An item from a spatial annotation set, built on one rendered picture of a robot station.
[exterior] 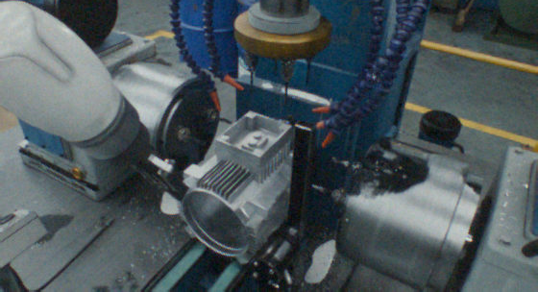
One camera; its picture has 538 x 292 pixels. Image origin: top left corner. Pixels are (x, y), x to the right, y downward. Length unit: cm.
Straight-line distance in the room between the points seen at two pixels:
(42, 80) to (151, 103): 50
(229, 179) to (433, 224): 35
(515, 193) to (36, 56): 70
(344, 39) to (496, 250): 54
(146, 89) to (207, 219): 31
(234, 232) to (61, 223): 50
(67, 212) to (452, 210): 93
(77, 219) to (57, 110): 74
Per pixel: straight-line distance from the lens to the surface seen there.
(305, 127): 65
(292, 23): 75
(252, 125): 87
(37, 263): 114
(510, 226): 72
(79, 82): 48
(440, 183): 75
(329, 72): 102
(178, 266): 89
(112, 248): 111
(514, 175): 83
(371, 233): 75
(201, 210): 90
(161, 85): 97
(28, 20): 47
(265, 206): 76
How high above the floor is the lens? 161
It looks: 36 degrees down
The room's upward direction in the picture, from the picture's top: 2 degrees clockwise
